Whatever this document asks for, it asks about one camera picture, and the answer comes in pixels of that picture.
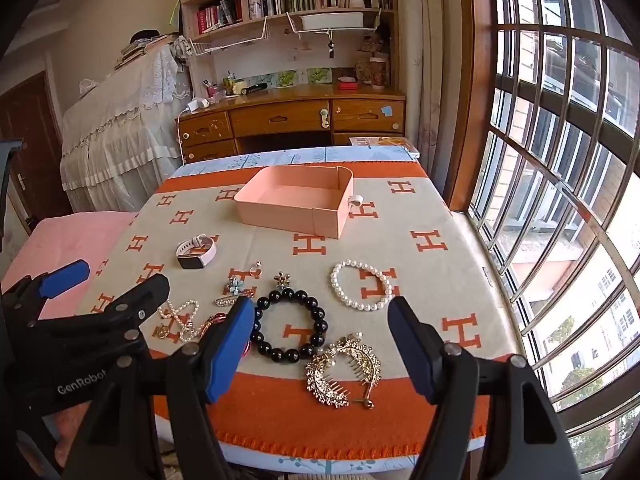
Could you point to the white drawer lock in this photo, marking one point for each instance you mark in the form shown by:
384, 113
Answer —
325, 119

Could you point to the white charger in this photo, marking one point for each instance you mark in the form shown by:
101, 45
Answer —
197, 104

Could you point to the pearl bow brooch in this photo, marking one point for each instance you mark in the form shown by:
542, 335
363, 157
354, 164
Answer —
176, 310

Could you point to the lace covered piano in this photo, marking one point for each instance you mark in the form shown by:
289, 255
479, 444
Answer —
110, 125

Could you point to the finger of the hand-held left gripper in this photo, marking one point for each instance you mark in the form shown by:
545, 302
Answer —
142, 297
65, 277

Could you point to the light curtain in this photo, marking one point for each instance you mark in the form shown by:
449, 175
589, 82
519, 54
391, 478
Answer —
430, 60

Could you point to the white smartwatch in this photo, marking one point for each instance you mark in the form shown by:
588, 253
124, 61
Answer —
190, 261

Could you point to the glass jar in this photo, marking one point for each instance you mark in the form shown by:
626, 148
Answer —
379, 72

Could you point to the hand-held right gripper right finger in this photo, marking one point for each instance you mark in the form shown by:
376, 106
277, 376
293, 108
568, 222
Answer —
410, 350

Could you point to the pink blanket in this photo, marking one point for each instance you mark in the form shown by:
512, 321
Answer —
75, 240

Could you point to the orange patterned beige blanket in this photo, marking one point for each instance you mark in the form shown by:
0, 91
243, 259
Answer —
450, 270

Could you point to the pink box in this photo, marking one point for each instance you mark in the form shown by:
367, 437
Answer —
280, 220

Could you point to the small flower brooch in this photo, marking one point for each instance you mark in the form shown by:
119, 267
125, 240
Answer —
283, 280

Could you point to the row of red books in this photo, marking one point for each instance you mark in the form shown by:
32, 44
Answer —
215, 15

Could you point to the black flashlight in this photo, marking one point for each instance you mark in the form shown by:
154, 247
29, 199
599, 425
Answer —
255, 88

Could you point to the window with metal grille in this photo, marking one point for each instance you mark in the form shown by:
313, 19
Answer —
550, 110

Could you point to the stack of books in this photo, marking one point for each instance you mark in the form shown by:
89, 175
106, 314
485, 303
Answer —
132, 50

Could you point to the wooden desk with drawers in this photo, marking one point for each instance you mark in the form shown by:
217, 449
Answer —
280, 115

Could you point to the orange book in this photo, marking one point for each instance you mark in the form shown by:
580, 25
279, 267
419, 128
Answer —
380, 141

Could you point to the black hat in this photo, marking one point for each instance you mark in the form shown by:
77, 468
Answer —
145, 35

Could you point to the red small box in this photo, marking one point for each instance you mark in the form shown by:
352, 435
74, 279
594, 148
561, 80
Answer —
347, 85

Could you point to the small gold pendant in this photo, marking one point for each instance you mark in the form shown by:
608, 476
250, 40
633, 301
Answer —
163, 332

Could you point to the brown wooden door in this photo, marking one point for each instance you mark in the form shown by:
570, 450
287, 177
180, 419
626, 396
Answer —
35, 125

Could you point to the gold hair comb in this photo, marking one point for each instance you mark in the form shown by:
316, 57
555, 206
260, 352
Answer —
325, 375

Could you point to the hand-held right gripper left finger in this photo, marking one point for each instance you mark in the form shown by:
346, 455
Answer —
230, 355

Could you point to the green leaf picture strip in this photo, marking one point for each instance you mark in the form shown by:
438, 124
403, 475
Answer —
300, 76

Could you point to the beige hanging bag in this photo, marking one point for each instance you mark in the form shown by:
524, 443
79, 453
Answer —
367, 60

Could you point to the white plastic basket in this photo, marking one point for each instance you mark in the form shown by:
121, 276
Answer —
330, 21

